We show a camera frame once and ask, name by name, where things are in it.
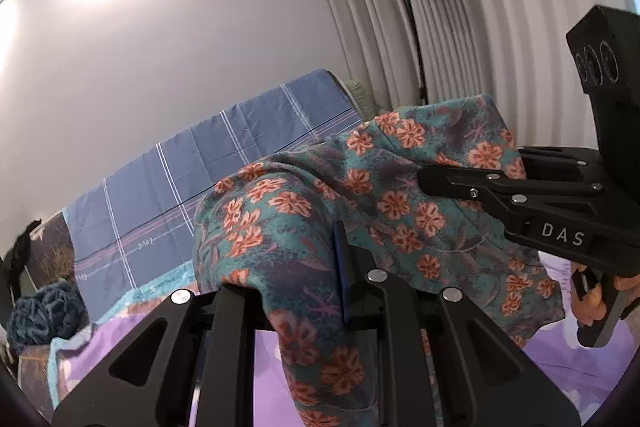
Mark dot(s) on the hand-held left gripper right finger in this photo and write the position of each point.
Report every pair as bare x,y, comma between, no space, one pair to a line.
341,272

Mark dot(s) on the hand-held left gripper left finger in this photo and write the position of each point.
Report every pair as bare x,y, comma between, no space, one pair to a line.
235,312

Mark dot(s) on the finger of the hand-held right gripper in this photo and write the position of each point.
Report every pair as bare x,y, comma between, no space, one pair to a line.
465,184

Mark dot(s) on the teal floral garment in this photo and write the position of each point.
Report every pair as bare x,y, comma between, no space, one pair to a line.
310,207

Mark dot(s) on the person's right hand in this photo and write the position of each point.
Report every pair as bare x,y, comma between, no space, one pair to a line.
590,302

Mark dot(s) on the beige curtains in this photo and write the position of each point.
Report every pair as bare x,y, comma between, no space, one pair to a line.
475,32

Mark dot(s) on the blue plaid sheet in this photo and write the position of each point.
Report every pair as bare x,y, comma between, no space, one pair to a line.
200,157

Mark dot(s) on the purple floral bedsheet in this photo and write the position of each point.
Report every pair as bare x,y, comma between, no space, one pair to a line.
565,357

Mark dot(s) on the blue fuzzy blanket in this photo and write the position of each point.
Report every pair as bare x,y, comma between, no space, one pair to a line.
45,312

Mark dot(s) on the brown grass-print cloth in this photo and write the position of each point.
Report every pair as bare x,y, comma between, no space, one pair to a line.
50,252

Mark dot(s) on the black cloth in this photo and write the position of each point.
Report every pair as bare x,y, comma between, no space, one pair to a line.
22,247

